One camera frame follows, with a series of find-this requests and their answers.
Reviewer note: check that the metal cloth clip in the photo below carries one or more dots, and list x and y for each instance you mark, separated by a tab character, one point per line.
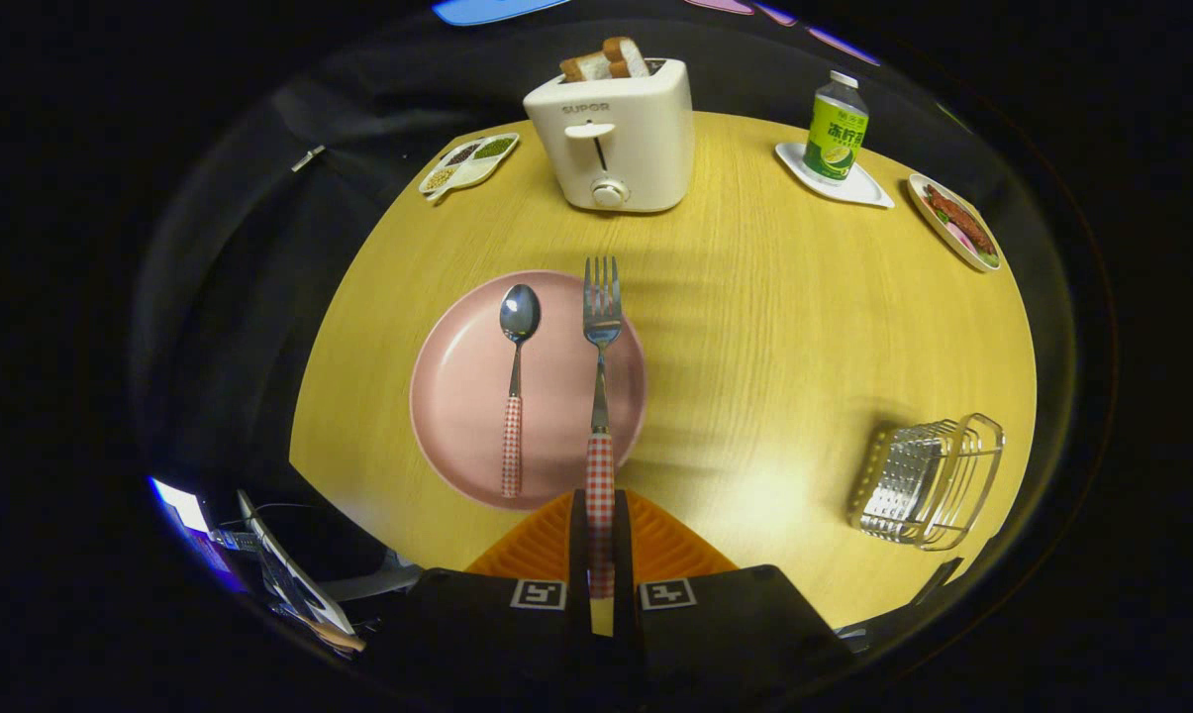
308	158

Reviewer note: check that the white food plate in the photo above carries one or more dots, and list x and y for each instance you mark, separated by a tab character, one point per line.
928	213

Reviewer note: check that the white divided condiment dish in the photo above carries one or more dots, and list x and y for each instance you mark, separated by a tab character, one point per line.
467	168

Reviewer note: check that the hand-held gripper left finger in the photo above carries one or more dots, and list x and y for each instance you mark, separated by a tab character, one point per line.
578	555

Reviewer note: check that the pink round plate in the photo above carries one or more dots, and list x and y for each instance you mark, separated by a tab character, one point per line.
556	396

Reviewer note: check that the white square coaster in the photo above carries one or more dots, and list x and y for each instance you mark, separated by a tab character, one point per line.
858	188

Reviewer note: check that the metal cutlery rack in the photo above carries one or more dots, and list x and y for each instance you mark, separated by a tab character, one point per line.
913	485

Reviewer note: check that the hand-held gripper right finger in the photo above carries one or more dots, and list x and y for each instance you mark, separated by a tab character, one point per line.
624	564

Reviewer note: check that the brown fried meat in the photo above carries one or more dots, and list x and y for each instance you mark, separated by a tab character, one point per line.
952	216

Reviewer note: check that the white toaster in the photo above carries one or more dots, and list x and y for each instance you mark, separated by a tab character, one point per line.
646	139

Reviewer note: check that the pink and white food slice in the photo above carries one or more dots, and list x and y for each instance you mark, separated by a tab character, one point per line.
968	241

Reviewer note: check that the bread slice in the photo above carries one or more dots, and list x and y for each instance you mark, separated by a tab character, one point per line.
586	67
628	56

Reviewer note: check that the green label drink bottle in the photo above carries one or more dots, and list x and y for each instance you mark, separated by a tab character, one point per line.
836	134

